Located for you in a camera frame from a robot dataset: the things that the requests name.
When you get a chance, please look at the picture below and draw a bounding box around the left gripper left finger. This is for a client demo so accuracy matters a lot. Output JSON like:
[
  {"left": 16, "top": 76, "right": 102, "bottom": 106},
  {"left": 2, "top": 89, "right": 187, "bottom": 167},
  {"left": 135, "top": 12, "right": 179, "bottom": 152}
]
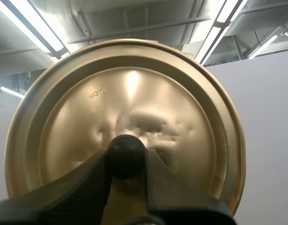
[{"left": 0, "top": 147, "right": 113, "bottom": 225}]

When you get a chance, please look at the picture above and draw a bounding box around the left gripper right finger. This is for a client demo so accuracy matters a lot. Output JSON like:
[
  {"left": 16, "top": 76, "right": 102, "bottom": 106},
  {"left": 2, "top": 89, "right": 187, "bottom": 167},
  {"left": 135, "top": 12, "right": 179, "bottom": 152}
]
[{"left": 125, "top": 149, "right": 238, "bottom": 225}]

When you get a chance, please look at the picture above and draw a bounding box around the gold lid with black knob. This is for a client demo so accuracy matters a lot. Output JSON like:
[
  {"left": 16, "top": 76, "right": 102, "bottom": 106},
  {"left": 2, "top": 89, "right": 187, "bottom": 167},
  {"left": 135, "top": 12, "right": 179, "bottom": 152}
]
[{"left": 4, "top": 38, "right": 249, "bottom": 218}]

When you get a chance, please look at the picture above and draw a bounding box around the long ceiling light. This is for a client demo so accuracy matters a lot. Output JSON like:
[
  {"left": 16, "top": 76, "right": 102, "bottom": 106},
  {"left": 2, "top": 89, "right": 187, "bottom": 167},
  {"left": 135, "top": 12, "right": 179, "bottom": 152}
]
[
  {"left": 194, "top": 0, "right": 249, "bottom": 66},
  {"left": 0, "top": 86, "right": 25, "bottom": 99},
  {"left": 247, "top": 34, "right": 278, "bottom": 60},
  {"left": 0, "top": 0, "right": 71, "bottom": 60}
]

